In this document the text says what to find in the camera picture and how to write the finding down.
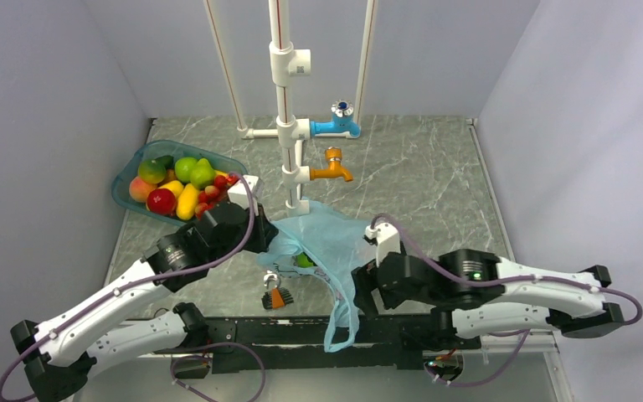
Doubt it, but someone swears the fake yellow mango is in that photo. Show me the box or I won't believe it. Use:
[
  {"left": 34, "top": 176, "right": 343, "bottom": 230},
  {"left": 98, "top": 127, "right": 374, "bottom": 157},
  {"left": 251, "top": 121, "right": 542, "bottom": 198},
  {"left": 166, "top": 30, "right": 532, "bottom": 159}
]
[{"left": 176, "top": 183, "right": 199, "bottom": 221}]

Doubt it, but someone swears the silver combination wrench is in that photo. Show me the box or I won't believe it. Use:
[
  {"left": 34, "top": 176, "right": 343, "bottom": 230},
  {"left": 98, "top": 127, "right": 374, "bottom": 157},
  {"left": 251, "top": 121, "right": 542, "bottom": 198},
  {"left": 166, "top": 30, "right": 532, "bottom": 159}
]
[{"left": 263, "top": 271, "right": 281, "bottom": 291}]

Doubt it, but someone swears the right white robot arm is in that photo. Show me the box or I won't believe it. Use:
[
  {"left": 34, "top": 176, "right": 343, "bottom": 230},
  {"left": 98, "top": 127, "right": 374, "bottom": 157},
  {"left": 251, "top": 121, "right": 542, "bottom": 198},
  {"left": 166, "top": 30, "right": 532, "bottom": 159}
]
[{"left": 352, "top": 249, "right": 627, "bottom": 348}]

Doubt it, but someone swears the fake peach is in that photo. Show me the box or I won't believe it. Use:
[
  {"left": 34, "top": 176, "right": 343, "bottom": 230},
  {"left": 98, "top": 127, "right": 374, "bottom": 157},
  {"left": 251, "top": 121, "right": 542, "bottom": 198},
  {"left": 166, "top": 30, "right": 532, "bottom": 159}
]
[{"left": 129, "top": 176, "right": 157, "bottom": 204}]

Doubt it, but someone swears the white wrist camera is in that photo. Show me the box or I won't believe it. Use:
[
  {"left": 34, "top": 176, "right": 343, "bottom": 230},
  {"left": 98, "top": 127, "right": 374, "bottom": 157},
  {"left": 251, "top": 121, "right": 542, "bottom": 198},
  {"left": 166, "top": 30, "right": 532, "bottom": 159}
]
[
  {"left": 227, "top": 175, "right": 264, "bottom": 209},
  {"left": 364, "top": 223, "right": 401, "bottom": 265}
]

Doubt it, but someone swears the fake red apple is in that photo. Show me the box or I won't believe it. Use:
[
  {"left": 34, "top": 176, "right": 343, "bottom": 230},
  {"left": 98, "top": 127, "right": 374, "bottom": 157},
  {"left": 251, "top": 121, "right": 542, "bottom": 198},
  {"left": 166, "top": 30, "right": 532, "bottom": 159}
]
[{"left": 146, "top": 188, "right": 177, "bottom": 216}]

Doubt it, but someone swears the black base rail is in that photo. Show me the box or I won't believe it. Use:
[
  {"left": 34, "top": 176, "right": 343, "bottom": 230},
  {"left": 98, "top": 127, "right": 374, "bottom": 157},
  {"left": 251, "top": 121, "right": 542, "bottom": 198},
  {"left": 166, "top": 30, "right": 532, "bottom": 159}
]
[{"left": 171, "top": 314, "right": 481, "bottom": 374}]

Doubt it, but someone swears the fake green red mango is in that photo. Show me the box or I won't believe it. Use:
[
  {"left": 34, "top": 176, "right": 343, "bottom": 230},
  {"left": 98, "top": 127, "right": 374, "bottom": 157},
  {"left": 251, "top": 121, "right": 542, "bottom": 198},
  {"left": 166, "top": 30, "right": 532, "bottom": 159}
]
[{"left": 137, "top": 159, "right": 167, "bottom": 185}]

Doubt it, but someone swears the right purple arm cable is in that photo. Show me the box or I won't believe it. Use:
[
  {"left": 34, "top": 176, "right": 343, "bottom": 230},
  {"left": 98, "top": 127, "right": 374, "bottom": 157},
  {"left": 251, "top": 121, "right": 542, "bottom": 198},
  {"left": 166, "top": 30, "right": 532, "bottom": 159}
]
[{"left": 369, "top": 214, "right": 643, "bottom": 327}]

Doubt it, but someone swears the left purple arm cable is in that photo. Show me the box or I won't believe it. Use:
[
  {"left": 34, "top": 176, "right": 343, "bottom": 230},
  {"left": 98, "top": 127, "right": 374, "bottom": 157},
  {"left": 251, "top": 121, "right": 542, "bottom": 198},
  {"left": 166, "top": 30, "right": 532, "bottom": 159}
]
[{"left": 0, "top": 174, "right": 258, "bottom": 402}]

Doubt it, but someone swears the light blue plastic bag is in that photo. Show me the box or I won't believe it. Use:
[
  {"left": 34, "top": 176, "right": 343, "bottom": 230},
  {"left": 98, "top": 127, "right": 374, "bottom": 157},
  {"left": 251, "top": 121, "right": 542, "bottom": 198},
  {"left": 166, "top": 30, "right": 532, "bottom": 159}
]
[{"left": 256, "top": 201, "right": 375, "bottom": 353}]

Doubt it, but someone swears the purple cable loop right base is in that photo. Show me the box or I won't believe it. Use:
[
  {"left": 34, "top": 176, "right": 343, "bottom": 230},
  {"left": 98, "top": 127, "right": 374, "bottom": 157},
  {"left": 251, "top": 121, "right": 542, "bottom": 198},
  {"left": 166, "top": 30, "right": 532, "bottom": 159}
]
[{"left": 423, "top": 330, "right": 530, "bottom": 389}]

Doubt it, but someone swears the orange plastic faucet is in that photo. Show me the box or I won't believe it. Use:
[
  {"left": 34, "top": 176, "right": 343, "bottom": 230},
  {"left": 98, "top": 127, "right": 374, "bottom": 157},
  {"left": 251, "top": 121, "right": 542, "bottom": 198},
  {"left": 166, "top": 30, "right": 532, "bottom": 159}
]
[{"left": 309, "top": 147, "right": 353, "bottom": 182}]

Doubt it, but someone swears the fake green lime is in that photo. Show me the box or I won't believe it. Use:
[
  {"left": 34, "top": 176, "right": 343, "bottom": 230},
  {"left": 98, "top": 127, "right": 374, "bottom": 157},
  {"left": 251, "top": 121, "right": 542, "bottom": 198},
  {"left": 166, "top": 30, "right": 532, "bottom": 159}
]
[{"left": 174, "top": 157, "right": 198, "bottom": 183}]

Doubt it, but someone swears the black orange small brush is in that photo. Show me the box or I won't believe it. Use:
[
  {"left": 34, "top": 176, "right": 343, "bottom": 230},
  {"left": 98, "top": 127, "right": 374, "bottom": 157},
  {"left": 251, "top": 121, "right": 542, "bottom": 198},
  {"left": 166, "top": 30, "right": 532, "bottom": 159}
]
[{"left": 261, "top": 287, "right": 294, "bottom": 310}]

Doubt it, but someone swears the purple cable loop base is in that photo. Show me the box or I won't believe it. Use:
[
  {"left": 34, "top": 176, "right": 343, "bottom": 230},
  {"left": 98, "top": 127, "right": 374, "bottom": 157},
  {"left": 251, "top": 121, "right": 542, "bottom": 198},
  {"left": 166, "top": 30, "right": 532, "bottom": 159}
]
[
  {"left": 423, "top": 330, "right": 530, "bottom": 389},
  {"left": 169, "top": 341, "right": 267, "bottom": 401}
]

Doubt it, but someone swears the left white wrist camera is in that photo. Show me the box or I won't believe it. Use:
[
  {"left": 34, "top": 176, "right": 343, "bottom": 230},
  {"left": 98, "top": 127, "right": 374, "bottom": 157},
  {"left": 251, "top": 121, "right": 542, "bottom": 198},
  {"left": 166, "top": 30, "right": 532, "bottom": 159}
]
[{"left": 227, "top": 175, "right": 264, "bottom": 209}]

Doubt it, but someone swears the white pvc pipe stand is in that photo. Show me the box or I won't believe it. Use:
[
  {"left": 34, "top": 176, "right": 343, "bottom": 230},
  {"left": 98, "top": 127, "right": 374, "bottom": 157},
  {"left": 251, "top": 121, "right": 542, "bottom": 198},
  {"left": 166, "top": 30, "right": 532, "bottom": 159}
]
[{"left": 203, "top": 1, "right": 378, "bottom": 216}]

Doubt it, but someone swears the blue plastic faucet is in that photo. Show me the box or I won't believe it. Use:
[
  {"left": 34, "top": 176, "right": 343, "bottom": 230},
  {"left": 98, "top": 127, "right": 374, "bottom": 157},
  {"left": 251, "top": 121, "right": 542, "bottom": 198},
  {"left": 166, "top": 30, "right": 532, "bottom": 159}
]
[{"left": 309, "top": 100, "right": 361, "bottom": 138}]

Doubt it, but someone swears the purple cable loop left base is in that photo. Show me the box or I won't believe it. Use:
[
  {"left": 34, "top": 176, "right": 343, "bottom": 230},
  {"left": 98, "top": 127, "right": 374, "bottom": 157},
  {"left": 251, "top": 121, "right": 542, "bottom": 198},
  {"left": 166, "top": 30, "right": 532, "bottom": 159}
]
[{"left": 169, "top": 341, "right": 267, "bottom": 401}]

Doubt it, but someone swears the fake strawberries bunch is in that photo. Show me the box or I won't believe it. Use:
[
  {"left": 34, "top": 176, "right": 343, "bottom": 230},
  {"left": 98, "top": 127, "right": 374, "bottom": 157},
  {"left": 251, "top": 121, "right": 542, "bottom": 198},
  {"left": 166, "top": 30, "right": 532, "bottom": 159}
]
[{"left": 194, "top": 174, "right": 239, "bottom": 219}]

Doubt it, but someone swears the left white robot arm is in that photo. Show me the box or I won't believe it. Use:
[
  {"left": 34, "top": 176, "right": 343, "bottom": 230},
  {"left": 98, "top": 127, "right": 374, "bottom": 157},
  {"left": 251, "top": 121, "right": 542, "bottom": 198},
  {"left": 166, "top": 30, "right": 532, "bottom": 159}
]
[{"left": 10, "top": 201, "right": 278, "bottom": 401}]

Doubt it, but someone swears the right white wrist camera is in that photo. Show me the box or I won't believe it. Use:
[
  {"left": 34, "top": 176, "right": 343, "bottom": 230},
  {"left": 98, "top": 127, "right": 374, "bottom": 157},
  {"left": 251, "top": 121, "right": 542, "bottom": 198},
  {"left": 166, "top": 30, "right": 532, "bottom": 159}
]
[{"left": 364, "top": 223, "right": 401, "bottom": 265}]

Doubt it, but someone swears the teal plastic fruit basket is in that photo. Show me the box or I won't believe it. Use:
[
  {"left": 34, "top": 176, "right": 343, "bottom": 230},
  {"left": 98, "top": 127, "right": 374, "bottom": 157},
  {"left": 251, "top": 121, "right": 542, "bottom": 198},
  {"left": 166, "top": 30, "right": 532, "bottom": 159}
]
[{"left": 111, "top": 140, "right": 248, "bottom": 227}]

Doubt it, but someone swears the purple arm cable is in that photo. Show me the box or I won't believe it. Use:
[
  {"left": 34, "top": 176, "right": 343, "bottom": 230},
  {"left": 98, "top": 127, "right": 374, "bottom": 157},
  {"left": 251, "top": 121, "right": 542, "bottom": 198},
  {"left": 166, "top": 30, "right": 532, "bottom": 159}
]
[
  {"left": 0, "top": 174, "right": 258, "bottom": 402},
  {"left": 369, "top": 214, "right": 643, "bottom": 327}
]

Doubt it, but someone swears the fake green pear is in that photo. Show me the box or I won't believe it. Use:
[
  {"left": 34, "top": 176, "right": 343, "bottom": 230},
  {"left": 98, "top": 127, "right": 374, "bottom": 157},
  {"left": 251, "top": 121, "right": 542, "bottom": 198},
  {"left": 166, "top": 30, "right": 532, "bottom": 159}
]
[{"left": 189, "top": 158, "right": 217, "bottom": 190}]

